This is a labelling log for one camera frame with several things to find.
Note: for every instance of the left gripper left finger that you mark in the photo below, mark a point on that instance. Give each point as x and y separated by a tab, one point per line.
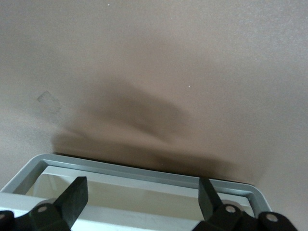
72	204

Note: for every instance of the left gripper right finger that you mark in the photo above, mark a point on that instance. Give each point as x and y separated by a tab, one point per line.
209	207

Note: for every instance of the brown table cover sheet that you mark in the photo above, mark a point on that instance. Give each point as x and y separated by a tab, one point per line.
72	48

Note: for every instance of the white drawer cabinet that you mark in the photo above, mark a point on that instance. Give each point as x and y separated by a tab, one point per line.
144	175

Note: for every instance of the white plastic drawer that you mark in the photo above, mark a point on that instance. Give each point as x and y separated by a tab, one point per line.
134	223
144	199

